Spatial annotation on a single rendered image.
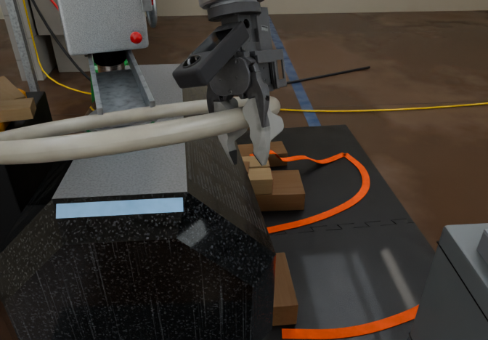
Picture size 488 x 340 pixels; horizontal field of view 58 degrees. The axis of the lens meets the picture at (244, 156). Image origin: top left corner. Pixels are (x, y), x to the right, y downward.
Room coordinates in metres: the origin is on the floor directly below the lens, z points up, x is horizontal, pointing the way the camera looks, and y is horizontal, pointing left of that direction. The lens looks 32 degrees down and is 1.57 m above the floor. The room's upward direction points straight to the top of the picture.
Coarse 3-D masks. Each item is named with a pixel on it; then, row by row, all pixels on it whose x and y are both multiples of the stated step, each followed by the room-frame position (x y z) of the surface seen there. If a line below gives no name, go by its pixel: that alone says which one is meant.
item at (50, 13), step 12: (36, 0) 3.95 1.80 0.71; (48, 0) 3.96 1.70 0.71; (36, 12) 3.95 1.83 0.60; (48, 12) 3.96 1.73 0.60; (36, 24) 3.95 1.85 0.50; (48, 24) 3.95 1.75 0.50; (60, 24) 3.96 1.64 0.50; (60, 36) 4.09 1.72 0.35; (60, 48) 4.08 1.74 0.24; (60, 60) 4.08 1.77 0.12; (84, 60) 4.10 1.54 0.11
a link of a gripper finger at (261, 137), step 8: (248, 104) 0.52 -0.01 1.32; (248, 112) 0.52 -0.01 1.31; (256, 112) 0.51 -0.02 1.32; (248, 120) 0.51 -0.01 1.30; (256, 120) 0.51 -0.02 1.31; (272, 120) 0.53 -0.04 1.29; (280, 120) 0.54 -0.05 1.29; (256, 128) 0.50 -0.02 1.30; (264, 128) 0.50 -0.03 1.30; (272, 128) 0.52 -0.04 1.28; (280, 128) 0.54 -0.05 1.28; (256, 136) 0.50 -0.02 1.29; (264, 136) 0.50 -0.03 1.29; (272, 136) 0.52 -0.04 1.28; (256, 144) 0.50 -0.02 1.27; (264, 144) 0.50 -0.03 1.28; (256, 152) 0.50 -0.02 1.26; (264, 152) 0.50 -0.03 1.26; (264, 160) 0.49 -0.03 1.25
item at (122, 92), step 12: (132, 60) 1.14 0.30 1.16; (108, 72) 1.17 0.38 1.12; (120, 72) 1.17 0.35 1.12; (132, 72) 1.17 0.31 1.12; (96, 84) 0.97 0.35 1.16; (108, 84) 1.08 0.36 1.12; (120, 84) 1.08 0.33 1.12; (132, 84) 1.08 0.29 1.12; (144, 84) 0.97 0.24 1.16; (96, 96) 0.90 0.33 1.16; (108, 96) 1.00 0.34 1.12; (120, 96) 1.00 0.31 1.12; (132, 96) 1.00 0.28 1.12; (144, 96) 0.96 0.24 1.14; (108, 108) 0.93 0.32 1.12; (120, 108) 0.93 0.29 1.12; (132, 108) 0.93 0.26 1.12; (156, 120) 0.87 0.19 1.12
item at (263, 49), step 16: (208, 16) 0.59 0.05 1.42; (224, 16) 0.58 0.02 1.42; (240, 16) 0.58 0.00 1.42; (256, 16) 0.60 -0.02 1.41; (256, 32) 0.60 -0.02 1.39; (240, 48) 0.56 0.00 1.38; (256, 48) 0.59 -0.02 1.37; (240, 64) 0.54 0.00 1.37; (256, 64) 0.55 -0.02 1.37; (272, 64) 0.58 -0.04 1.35; (224, 80) 0.55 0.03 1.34; (240, 80) 0.53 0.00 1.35; (272, 80) 0.57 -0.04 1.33; (224, 96) 0.55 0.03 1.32; (240, 96) 0.53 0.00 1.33
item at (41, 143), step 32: (32, 128) 0.72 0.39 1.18; (64, 128) 0.77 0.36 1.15; (96, 128) 0.82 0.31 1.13; (128, 128) 0.45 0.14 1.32; (160, 128) 0.46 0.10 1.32; (192, 128) 0.47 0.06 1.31; (224, 128) 0.49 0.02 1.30; (0, 160) 0.46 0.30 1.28; (32, 160) 0.44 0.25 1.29; (64, 160) 0.44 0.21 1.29
